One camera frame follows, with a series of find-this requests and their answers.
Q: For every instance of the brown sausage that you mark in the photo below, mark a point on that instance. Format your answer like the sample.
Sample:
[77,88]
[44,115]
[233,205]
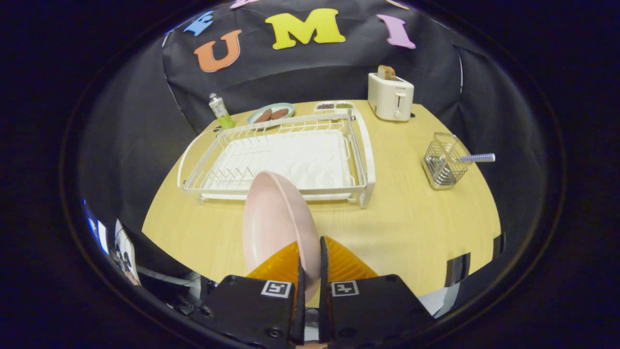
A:
[279,114]
[263,116]

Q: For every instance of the pink plate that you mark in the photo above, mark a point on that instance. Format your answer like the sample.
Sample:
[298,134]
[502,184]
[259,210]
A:
[276,223]

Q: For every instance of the cream toaster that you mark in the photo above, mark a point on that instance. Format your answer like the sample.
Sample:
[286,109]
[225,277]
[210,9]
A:
[387,99]

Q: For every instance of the black backdrop cloth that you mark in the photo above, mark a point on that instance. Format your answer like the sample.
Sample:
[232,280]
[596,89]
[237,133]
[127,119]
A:
[339,72]

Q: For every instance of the pale green plate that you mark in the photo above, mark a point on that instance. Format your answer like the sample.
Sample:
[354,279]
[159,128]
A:
[286,106]

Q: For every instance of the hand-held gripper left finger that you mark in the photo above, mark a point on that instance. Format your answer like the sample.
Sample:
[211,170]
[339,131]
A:
[252,315]

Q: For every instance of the white divided condiment dish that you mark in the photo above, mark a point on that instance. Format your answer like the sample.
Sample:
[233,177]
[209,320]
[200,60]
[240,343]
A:
[334,109]

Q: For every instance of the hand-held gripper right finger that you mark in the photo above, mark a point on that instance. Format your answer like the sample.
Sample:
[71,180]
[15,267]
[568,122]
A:
[378,315]

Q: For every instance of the green squeeze bottle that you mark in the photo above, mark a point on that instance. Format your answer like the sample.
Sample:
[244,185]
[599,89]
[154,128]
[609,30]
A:
[223,114]

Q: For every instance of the brown bread slice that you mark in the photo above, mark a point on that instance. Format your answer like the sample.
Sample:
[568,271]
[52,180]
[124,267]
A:
[386,72]

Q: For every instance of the white printed sheet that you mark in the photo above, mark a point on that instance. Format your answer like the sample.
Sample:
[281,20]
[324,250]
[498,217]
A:
[127,252]

